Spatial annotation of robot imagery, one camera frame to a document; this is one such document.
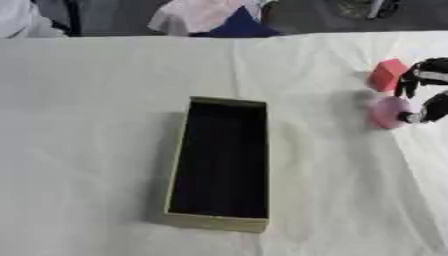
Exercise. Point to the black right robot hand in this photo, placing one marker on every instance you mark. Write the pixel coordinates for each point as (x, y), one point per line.
(429, 74)

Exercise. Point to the tan box with black inside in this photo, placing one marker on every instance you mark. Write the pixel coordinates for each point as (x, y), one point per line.
(220, 160)

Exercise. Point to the red block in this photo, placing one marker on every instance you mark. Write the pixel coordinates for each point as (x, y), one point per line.
(385, 75)

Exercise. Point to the pink round object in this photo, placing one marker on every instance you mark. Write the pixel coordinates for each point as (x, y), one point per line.
(387, 112)

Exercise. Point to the tripod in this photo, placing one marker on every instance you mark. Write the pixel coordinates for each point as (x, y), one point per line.
(373, 8)

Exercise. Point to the person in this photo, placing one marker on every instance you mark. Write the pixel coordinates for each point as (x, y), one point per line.
(26, 18)
(213, 18)

